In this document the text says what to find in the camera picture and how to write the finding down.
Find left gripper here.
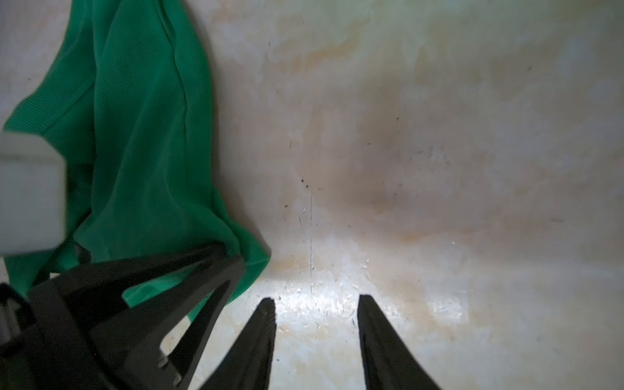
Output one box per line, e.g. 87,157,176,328
1,243,229,390

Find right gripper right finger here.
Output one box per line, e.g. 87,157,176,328
357,295,440,390

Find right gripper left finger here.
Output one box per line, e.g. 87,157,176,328
200,297,276,390

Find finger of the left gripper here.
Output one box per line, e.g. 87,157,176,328
89,258,245,389

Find green tank top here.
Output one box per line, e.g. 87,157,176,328
4,1,270,297

